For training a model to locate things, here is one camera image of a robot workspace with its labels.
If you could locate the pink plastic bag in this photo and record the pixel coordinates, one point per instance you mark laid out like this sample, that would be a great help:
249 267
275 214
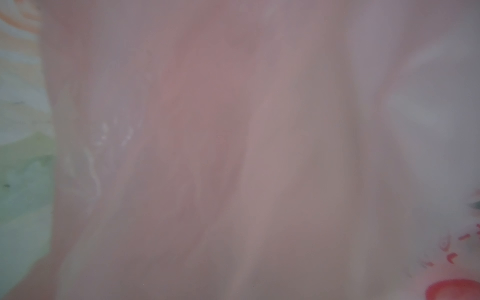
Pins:
261 150

